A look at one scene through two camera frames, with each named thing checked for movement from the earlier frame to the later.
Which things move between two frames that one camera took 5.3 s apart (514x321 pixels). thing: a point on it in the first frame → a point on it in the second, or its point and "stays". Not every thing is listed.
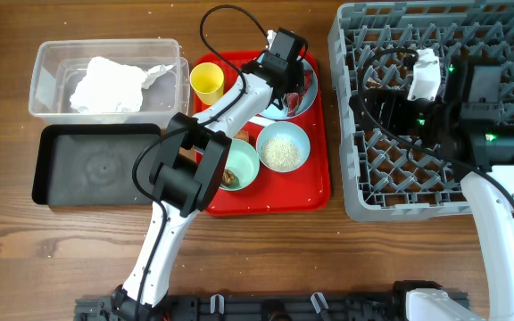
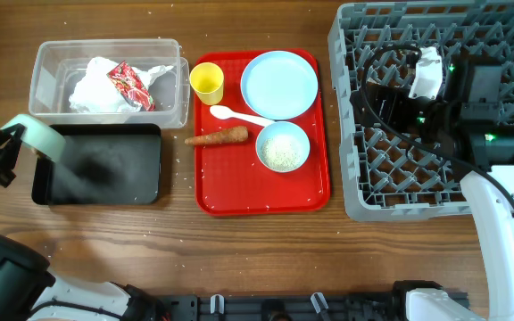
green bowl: (244, 160) → (39, 135)
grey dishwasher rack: (385, 178) stays
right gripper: (393, 100) stays
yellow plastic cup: (207, 80) stays
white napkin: (110, 86) stays
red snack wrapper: (294, 99) → (129, 85)
